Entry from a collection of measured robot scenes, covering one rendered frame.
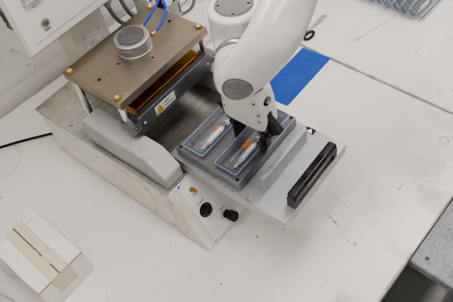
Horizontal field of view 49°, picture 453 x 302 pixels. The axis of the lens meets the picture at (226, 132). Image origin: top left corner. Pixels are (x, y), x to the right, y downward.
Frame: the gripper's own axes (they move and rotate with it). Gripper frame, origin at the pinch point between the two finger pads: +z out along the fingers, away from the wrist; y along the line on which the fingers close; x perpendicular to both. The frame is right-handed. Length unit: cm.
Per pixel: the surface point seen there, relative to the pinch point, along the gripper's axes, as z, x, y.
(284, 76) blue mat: 26, -39, 20
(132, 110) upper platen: -3.6, 10.3, 23.1
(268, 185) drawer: 3.4, 6.3, -8.2
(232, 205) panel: 22.7, 5.9, 3.9
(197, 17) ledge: 22, -44, 57
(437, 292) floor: 101, -39, -41
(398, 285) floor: 101, -34, -29
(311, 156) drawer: 4.4, -4.7, -11.0
